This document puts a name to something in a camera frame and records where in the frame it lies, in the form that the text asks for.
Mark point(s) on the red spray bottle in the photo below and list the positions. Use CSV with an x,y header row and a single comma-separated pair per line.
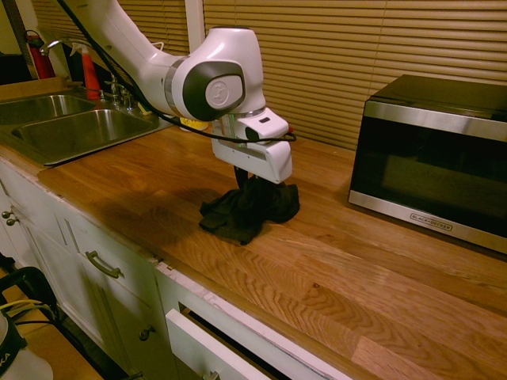
x,y
90,75

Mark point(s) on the red fire extinguisher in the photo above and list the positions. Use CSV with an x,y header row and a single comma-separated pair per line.
x,y
41,59

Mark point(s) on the black cloth rag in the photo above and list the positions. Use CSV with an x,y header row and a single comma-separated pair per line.
x,y
249,213

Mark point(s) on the yellow sponge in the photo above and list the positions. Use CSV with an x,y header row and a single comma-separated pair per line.
x,y
145,110

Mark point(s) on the narrow beige window blinds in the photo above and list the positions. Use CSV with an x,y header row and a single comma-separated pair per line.
x,y
158,20

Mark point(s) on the black steel microwave oven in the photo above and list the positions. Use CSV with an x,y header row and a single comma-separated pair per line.
x,y
428,158

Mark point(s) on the wide beige window blinds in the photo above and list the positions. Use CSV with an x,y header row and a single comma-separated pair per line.
x,y
336,59

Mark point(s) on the chrome sink faucet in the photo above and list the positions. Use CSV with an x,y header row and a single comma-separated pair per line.
x,y
117,91

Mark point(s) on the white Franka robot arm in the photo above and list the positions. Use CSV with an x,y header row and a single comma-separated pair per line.
x,y
158,51

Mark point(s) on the round metal cabinet knob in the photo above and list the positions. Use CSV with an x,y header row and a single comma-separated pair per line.
x,y
12,221
6,215
147,333

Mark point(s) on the stainless steel double sink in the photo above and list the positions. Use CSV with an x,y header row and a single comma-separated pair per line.
x,y
67,130

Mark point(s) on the white kitchen cabinet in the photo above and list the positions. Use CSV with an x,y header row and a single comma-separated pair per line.
x,y
79,285

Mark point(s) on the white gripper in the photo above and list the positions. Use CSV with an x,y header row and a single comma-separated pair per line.
x,y
257,158

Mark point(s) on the black stand frame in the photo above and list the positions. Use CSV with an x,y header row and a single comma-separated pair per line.
x,y
35,281

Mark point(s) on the yellow white bottle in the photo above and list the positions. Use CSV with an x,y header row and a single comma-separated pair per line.
x,y
196,126

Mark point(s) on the open white drawer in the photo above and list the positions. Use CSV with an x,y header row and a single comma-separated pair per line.
x,y
206,348

